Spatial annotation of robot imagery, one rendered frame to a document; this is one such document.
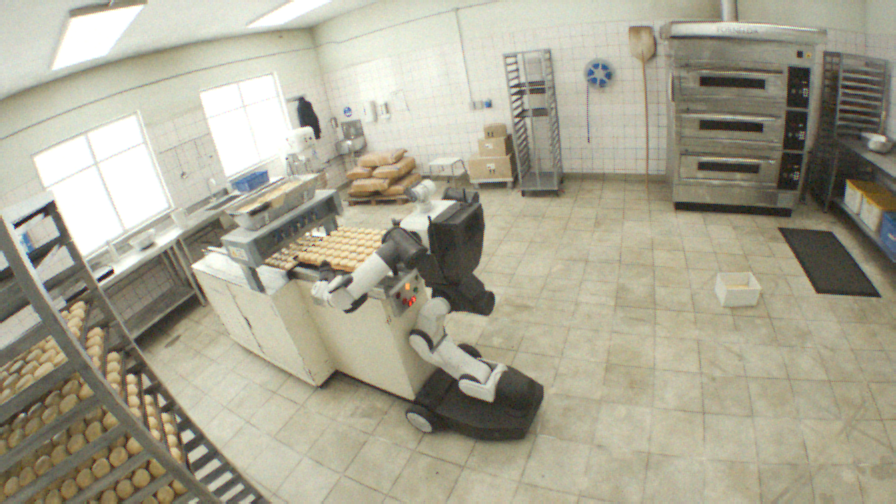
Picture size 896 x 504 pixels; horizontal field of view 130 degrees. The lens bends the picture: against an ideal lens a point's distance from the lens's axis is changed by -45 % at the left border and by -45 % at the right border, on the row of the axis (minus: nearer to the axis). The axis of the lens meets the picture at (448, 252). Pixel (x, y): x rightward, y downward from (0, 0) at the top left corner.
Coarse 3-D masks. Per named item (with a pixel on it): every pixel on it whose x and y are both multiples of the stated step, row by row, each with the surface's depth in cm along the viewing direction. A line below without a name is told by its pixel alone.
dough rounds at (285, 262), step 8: (312, 240) 233; (296, 248) 228; (304, 248) 223; (272, 256) 223; (280, 256) 220; (288, 256) 217; (264, 264) 219; (272, 264) 214; (280, 264) 209; (288, 264) 207
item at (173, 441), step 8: (168, 416) 93; (168, 424) 89; (168, 432) 87; (168, 440) 83; (176, 440) 85; (176, 448) 81; (176, 456) 79; (176, 480) 71; (168, 488) 69; (176, 488) 69; (184, 488) 70; (152, 496) 66; (160, 496) 67; (168, 496) 67; (176, 496) 69
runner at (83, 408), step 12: (96, 396) 52; (72, 408) 48; (84, 408) 50; (60, 420) 46; (72, 420) 48; (36, 432) 41; (48, 432) 43; (24, 444) 39; (36, 444) 41; (0, 456) 35; (12, 456) 37; (0, 468) 34
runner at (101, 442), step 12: (108, 432) 53; (120, 432) 56; (96, 444) 51; (108, 444) 53; (72, 456) 47; (84, 456) 49; (60, 468) 45; (72, 468) 47; (36, 480) 40; (48, 480) 42; (24, 492) 38; (36, 492) 40
